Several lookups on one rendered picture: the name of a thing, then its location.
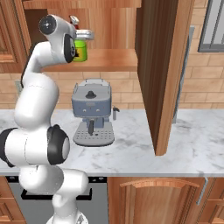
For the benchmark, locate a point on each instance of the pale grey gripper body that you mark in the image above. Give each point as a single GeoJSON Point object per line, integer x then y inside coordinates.
{"type": "Point", "coordinates": [85, 34]}

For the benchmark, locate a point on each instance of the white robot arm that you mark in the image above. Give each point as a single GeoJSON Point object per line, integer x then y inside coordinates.
{"type": "Point", "coordinates": [35, 110]}

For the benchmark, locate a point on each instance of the green spray bottle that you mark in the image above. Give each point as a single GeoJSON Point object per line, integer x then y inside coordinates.
{"type": "Point", "coordinates": [81, 51]}

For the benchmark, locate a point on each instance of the open wooden cabinet door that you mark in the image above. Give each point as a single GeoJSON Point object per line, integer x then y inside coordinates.
{"type": "Point", "coordinates": [159, 73]}

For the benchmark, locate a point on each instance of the arched wooden base cabinet door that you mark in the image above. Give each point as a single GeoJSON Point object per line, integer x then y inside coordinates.
{"type": "Point", "coordinates": [157, 204]}

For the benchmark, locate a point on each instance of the wooden base cabinet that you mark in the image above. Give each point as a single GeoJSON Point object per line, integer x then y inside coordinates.
{"type": "Point", "coordinates": [214, 204]}
{"type": "Point", "coordinates": [8, 205]}

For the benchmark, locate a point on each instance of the grey espresso coffee machine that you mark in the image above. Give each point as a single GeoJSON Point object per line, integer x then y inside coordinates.
{"type": "Point", "coordinates": [91, 102]}

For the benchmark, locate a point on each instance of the grey framed window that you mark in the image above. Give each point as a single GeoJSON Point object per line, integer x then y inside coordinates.
{"type": "Point", "coordinates": [212, 26]}

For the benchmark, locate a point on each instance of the grey dishwasher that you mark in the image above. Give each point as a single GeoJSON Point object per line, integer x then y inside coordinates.
{"type": "Point", "coordinates": [99, 204]}

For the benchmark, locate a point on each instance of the wooden wall cabinet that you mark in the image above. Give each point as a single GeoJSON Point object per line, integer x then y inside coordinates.
{"type": "Point", "coordinates": [113, 59]}

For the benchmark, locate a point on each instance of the wooden wall cabinet door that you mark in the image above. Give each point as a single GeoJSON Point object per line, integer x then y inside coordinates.
{"type": "Point", "coordinates": [11, 35]}

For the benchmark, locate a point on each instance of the grey wall outlet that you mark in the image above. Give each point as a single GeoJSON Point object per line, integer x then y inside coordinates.
{"type": "Point", "coordinates": [18, 84]}

